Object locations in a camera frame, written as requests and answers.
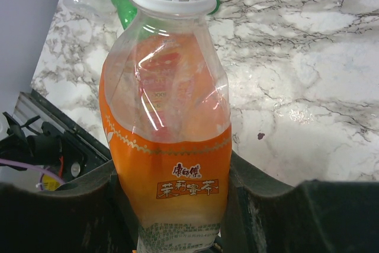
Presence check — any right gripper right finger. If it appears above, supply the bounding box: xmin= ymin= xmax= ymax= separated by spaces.
xmin=221 ymin=153 xmax=378 ymax=252

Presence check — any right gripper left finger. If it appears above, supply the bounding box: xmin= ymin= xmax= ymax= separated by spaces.
xmin=1 ymin=161 xmax=138 ymax=252

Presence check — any orange label tea bottle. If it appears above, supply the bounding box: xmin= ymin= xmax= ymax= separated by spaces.
xmin=99 ymin=0 xmax=232 ymax=252

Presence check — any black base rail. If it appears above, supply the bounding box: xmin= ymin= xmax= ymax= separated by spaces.
xmin=12 ymin=91 xmax=110 ymax=182

